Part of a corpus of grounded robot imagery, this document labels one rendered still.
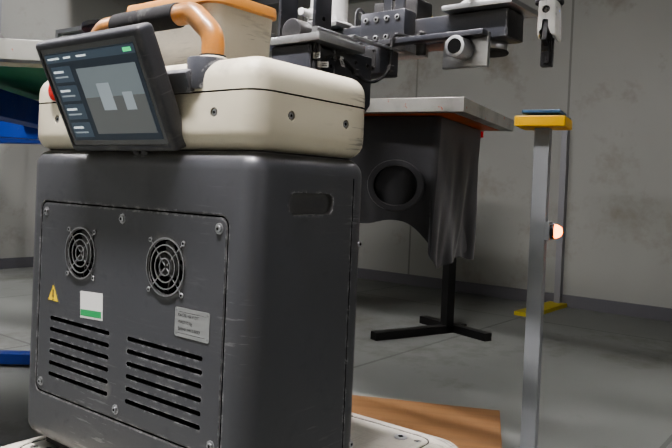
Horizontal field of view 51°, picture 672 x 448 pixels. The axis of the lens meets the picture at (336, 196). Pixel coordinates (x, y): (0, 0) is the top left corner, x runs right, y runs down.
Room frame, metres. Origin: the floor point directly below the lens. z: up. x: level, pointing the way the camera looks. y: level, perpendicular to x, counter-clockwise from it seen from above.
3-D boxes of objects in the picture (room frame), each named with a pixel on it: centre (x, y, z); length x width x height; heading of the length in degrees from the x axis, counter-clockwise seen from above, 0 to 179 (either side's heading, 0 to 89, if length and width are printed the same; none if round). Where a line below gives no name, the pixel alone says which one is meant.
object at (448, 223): (2.12, -0.36, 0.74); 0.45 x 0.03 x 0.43; 154
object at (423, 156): (2.06, -0.07, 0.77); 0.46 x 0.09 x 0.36; 64
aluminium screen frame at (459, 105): (2.25, -0.10, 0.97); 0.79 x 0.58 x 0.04; 64
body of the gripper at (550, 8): (1.89, -0.55, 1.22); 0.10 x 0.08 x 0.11; 153
